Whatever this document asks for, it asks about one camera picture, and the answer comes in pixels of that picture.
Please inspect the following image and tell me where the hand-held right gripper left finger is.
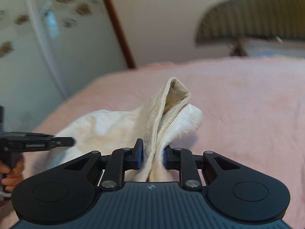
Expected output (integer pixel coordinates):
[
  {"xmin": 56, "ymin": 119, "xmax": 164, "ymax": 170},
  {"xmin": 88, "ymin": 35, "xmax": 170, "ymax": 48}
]
[{"xmin": 62, "ymin": 138, "xmax": 144, "ymax": 192}]

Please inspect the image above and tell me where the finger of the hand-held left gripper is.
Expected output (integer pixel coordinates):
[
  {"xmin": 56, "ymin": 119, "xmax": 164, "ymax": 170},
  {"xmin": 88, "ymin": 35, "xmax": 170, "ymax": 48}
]
[{"xmin": 49, "ymin": 136, "xmax": 76, "ymax": 148}]

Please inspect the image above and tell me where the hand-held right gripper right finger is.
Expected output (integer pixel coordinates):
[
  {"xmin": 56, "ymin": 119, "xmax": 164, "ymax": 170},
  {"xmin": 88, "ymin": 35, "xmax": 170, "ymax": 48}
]
[{"xmin": 163, "ymin": 145, "xmax": 242, "ymax": 192}]

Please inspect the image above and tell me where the cream white towel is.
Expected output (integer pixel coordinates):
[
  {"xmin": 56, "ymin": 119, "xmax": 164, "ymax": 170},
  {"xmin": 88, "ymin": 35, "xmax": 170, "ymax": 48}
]
[{"xmin": 46, "ymin": 77, "xmax": 203, "ymax": 183}]

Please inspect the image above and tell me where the person's left hand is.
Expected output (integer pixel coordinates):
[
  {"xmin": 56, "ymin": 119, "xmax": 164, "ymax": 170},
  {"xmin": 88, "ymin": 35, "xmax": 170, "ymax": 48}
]
[{"xmin": 0, "ymin": 156, "xmax": 25, "ymax": 193}]

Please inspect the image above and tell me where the white door with decals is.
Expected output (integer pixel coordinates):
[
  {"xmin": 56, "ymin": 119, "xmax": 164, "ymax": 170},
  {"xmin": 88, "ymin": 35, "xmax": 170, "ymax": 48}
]
[{"xmin": 0, "ymin": 0, "xmax": 128, "ymax": 134}]

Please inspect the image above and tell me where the pink bed sheet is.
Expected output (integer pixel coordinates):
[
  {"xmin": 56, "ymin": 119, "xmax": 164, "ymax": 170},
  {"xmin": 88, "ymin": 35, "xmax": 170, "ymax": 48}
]
[{"xmin": 0, "ymin": 57, "xmax": 305, "ymax": 229}]

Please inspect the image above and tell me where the olive padded headboard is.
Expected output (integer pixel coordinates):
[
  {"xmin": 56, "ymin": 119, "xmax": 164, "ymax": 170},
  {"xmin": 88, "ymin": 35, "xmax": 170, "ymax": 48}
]
[{"xmin": 195, "ymin": 0, "xmax": 305, "ymax": 48}]

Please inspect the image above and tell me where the brown wooden door frame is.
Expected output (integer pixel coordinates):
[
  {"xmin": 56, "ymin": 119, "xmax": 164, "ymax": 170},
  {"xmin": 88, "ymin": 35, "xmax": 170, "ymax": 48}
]
[{"xmin": 96, "ymin": 0, "xmax": 137, "ymax": 69}]

